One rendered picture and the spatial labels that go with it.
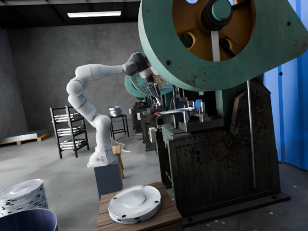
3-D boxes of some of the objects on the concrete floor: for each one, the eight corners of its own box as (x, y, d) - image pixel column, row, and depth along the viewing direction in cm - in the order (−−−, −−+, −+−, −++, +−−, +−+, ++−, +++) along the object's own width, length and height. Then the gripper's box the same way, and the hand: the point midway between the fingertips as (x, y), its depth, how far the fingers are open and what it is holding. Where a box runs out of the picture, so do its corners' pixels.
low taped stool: (106, 171, 233) (101, 147, 229) (123, 167, 237) (120, 144, 233) (103, 184, 199) (99, 156, 195) (124, 179, 204) (120, 152, 200)
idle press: (132, 135, 438) (122, 65, 418) (128, 129, 533) (120, 72, 513) (187, 125, 472) (180, 61, 452) (174, 121, 567) (168, 68, 547)
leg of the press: (178, 230, 118) (162, 100, 108) (173, 219, 129) (158, 100, 119) (290, 200, 134) (286, 83, 123) (277, 192, 145) (272, 85, 134)
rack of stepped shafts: (79, 157, 309) (69, 105, 298) (57, 159, 317) (46, 108, 306) (91, 149, 351) (83, 103, 340) (71, 151, 359) (63, 106, 348)
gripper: (139, 79, 130) (153, 107, 138) (148, 77, 119) (162, 107, 127) (146, 75, 133) (160, 101, 141) (156, 72, 122) (169, 101, 130)
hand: (159, 100), depth 133 cm, fingers closed
